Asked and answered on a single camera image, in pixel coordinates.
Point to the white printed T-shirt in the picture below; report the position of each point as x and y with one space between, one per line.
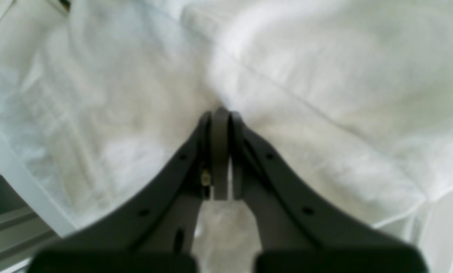
357 96

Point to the grey aluminium frame rail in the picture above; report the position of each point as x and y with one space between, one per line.
22 232

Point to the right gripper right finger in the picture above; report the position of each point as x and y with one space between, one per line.
300 231

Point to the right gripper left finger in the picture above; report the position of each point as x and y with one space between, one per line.
152 232

